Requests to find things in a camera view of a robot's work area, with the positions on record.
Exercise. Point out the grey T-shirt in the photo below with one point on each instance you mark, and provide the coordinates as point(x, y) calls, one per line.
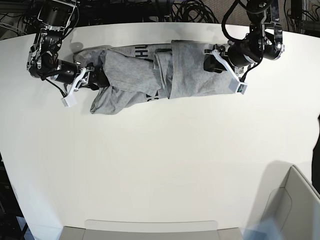
point(143, 73)

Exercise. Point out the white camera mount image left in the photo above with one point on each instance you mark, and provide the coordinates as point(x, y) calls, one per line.
point(81, 79)

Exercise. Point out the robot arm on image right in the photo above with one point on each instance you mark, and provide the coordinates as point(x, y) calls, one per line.
point(264, 40)

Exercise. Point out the white camera mount image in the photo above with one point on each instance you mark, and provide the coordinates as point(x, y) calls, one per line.
point(236, 84)
point(81, 79)

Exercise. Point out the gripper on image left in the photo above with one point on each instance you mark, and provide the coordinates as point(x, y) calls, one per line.
point(96, 78)

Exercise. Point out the grey tray at bottom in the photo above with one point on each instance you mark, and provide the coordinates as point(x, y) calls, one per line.
point(124, 230)

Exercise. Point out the grey bin at right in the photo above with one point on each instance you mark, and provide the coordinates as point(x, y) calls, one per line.
point(292, 211)

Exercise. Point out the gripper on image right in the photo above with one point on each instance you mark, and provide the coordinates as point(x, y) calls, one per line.
point(240, 54)

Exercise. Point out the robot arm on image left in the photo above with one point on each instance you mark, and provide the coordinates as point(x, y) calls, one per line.
point(57, 19)

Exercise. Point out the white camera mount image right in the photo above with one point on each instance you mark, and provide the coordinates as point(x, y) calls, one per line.
point(236, 84)

